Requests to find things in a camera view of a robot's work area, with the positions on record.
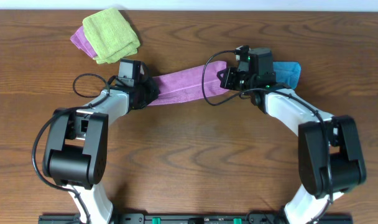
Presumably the purple folded cloth under green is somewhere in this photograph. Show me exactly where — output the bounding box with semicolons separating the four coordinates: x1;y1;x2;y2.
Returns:
70;26;97;58

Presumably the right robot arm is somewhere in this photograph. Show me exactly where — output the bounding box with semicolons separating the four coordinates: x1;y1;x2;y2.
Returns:
217;68;367;223

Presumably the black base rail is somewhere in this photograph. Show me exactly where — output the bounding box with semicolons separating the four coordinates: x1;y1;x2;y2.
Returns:
38;211;354;224

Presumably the right black cable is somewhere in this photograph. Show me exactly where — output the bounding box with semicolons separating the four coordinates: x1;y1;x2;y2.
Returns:
201;49;258;107

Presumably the blue cloth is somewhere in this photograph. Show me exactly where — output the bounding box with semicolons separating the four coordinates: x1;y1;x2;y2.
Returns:
273;62;302;89

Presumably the purple microfiber cloth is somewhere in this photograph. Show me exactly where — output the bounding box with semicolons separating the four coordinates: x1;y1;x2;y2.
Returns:
149;61;228;106

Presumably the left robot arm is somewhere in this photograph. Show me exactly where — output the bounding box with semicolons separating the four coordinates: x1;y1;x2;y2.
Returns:
32;76;160;223

